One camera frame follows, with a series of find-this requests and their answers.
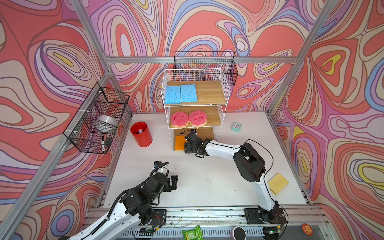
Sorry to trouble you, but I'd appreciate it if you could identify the red cylindrical cup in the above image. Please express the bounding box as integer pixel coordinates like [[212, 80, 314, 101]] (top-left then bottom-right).
[[130, 122, 153, 148]]

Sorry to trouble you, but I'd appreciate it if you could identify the white wire wooden shelf rack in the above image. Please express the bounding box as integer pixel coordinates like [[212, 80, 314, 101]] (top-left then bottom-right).
[[161, 68, 231, 151]]

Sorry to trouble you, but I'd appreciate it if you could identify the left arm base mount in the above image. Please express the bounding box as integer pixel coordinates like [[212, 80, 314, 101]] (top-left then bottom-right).
[[131, 209, 167, 240]]

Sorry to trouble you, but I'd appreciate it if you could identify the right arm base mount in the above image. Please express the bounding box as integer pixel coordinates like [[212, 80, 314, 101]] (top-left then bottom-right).
[[242, 207, 288, 236]]

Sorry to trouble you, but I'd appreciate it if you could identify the orange yellow rectangular sponge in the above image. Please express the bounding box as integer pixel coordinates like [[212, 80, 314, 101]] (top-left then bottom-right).
[[174, 135, 186, 152]]

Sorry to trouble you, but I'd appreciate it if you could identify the black wire basket back wall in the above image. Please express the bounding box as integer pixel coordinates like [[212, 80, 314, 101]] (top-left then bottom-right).
[[174, 50, 238, 87]]

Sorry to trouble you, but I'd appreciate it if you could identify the black marker pen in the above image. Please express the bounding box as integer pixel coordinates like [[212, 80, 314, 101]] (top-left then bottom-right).
[[102, 136, 106, 154]]

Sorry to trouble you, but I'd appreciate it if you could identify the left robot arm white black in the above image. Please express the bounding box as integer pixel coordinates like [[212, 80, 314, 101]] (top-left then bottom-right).
[[60, 172, 179, 240]]

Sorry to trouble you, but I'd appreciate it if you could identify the black white round speaker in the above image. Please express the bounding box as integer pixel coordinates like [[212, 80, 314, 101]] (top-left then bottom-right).
[[230, 227, 247, 240]]

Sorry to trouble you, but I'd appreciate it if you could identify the black wire basket left wall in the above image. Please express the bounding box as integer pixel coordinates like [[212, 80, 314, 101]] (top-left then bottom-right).
[[64, 83, 130, 155]]

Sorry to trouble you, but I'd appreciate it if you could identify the yellow pink smiley sponge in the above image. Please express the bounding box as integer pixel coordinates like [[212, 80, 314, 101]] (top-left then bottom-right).
[[189, 110, 208, 128]]

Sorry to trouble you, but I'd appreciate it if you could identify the pink smiley scrub sponge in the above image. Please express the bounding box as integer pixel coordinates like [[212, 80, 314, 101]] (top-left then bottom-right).
[[171, 111, 189, 129]]

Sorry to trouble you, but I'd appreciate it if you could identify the green snack packet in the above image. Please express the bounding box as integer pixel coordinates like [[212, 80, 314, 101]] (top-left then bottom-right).
[[182, 226, 204, 240]]

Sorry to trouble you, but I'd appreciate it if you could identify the blue rectangular sponge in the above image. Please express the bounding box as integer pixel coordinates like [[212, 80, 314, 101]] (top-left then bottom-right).
[[165, 86, 181, 105], [181, 85, 198, 103]]

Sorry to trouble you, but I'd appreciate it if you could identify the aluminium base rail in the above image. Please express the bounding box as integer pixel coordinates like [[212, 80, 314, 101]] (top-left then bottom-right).
[[118, 205, 337, 240]]

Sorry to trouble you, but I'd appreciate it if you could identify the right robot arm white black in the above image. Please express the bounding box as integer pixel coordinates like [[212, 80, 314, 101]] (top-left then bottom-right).
[[185, 130, 283, 224]]

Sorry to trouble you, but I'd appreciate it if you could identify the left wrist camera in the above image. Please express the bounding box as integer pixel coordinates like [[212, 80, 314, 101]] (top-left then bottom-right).
[[154, 161, 169, 175]]

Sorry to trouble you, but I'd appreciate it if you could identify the red round sticker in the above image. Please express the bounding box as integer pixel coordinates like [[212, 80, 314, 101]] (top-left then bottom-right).
[[302, 223, 314, 236]]

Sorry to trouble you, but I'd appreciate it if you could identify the mint square alarm clock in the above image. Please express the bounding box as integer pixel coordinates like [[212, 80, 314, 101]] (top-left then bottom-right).
[[231, 122, 242, 132]]

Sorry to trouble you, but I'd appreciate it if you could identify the black wire basket wall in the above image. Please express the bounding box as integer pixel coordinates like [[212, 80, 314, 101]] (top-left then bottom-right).
[[64, 83, 130, 155], [174, 50, 238, 87]]

